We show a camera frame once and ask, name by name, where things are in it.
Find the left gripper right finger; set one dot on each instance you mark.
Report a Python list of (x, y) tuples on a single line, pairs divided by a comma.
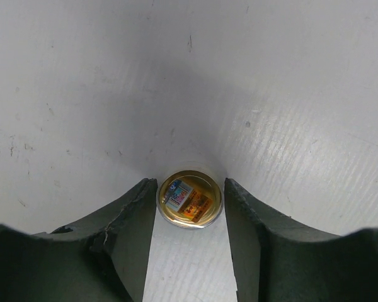
[(276, 258)]

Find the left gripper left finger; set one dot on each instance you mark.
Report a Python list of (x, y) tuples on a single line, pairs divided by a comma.
[(100, 257)]

